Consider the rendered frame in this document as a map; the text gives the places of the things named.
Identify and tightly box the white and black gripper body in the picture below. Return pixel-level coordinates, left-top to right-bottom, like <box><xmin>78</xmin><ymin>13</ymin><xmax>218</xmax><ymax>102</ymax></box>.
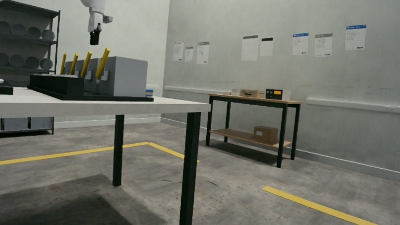
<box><xmin>87</xmin><ymin>12</ymin><xmax>103</xmax><ymax>32</ymax></box>

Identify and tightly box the small round tin with blue rim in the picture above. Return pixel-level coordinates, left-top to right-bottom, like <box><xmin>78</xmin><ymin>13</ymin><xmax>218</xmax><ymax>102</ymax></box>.
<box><xmin>146</xmin><ymin>89</ymin><xmax>153</xmax><ymax>97</ymax></box>

